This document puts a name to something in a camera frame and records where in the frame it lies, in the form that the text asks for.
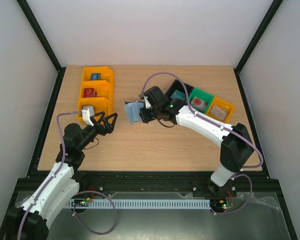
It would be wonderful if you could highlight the yellow bin right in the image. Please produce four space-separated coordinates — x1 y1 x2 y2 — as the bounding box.
205 96 235 123

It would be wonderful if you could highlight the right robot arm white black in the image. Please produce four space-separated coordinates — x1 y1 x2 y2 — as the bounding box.
139 86 254 196

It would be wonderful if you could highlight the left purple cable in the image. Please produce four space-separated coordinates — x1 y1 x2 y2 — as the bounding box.
16 111 119 240

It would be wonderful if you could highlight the slotted grey cable duct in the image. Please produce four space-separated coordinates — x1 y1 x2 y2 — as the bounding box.
64 199 211 210

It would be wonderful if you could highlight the green bin right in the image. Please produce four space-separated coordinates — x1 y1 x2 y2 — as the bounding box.
189 88 214 114

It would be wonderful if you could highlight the yellow bin middle left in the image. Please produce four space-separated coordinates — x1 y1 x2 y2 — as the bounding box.
79 80 114 100

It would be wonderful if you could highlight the red card in green bin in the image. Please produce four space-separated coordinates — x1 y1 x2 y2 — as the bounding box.
190 96 208 111

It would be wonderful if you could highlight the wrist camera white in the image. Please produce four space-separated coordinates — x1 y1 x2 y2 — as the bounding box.
139 94 152 109
81 105 95 127

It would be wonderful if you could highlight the yellow bin far left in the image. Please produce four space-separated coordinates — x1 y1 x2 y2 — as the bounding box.
81 66 115 83

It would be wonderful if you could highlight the red card in yellow bin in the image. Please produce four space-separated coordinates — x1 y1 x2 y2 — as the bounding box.
82 88 97 98

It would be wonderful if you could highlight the purple cable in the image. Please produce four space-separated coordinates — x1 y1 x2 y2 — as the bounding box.
142 72 264 216
16 111 119 240

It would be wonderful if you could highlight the yellow bin near left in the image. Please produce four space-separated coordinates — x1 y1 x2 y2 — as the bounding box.
78 97 114 116

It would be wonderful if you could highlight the teal credit card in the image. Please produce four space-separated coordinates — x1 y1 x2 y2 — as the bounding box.
170 90 187 101

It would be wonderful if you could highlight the black frame post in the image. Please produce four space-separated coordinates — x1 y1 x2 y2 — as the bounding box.
234 0 285 73
16 0 66 73

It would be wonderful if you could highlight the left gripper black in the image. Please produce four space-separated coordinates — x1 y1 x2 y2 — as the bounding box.
78 111 119 151

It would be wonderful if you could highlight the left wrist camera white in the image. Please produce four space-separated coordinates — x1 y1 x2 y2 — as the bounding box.
81 105 95 127

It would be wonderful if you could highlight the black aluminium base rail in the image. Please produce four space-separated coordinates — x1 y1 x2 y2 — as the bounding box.
14 170 281 198

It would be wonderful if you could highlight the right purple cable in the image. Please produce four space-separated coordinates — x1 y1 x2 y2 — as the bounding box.
142 72 264 216

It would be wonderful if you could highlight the black bin right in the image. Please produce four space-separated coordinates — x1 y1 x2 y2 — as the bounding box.
165 79 194 99

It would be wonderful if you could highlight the blue leather card holder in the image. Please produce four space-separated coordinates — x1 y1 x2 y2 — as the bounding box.
124 101 145 125

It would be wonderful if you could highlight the yellow bin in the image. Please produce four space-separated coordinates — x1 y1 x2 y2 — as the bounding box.
205 96 235 123
81 66 115 83
78 97 114 116
79 80 114 100

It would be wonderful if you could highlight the blue card in yellow bin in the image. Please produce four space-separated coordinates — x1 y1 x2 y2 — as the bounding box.
90 72 101 81

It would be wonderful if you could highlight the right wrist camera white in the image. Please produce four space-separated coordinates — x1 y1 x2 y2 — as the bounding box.
139 94 152 109

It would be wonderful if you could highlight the left black frame post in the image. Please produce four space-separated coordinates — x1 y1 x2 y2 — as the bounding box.
16 0 66 73

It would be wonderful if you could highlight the pale card in yellow bin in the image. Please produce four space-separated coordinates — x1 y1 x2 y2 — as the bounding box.
210 105 228 121

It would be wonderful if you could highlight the right black frame post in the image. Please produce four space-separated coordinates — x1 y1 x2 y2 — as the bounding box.
234 0 285 73

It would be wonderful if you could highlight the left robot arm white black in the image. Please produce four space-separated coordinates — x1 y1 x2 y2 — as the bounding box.
4 109 118 240

